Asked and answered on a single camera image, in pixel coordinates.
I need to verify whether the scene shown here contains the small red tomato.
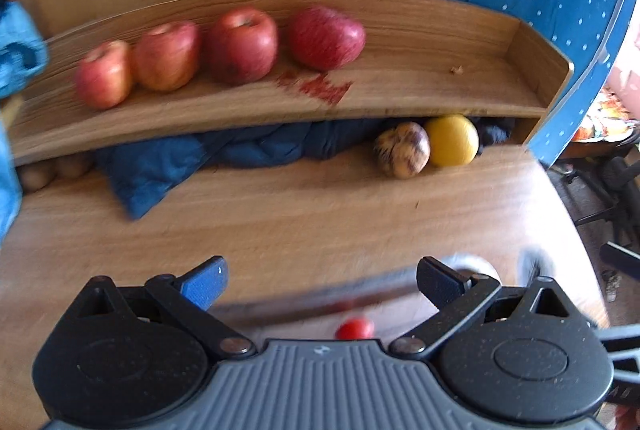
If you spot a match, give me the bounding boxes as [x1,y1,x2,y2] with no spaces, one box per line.
[334,317,375,341]

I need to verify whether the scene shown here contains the wooden raised shelf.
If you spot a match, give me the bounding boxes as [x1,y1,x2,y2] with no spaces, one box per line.
[6,0,574,165]

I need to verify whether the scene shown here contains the leftmost red-yellow apple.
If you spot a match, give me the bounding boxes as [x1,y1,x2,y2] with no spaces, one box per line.
[74,40,134,110]

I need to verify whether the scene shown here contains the silver metal tray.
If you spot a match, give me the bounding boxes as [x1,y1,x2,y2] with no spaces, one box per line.
[208,267,438,346]

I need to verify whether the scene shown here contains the brown kiwi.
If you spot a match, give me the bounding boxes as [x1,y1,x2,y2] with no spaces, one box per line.
[54,153,94,179]
[17,160,56,194]

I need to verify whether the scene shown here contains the rightmost red apple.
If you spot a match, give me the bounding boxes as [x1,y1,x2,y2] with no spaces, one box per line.
[286,6,367,72]

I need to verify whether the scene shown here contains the light blue garment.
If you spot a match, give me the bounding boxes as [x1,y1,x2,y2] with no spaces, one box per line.
[0,2,48,240]

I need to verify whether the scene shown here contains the red-yellow apple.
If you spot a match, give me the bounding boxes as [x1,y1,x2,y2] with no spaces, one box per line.
[134,21,201,93]
[74,40,134,110]

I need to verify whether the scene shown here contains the left brown kiwi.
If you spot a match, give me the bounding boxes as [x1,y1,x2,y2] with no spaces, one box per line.
[17,160,56,194]

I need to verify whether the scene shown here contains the dark blue cloth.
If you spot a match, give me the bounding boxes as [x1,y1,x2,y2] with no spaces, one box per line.
[96,117,515,220]

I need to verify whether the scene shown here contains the dark striped pepino melon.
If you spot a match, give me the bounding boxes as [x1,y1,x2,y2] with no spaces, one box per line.
[374,122,431,179]

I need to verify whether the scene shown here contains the yellow lemon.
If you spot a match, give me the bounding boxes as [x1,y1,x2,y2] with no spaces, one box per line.
[425,115,480,168]

